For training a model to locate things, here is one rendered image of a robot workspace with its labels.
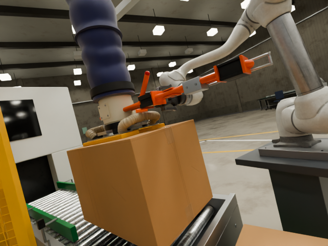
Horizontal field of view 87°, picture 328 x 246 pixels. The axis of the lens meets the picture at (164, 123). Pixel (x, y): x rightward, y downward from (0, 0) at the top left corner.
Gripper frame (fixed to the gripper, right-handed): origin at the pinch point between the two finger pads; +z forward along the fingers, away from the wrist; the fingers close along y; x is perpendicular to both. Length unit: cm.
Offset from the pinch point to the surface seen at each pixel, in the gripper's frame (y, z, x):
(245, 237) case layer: 66, -12, -20
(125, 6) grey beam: -190, -158, 146
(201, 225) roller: 67, -15, 2
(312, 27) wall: -328, -1419, -177
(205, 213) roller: 65, -23, 3
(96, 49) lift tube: -29.9, 8.1, 20.0
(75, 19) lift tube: -46, 12, 25
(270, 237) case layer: 66, -15, -29
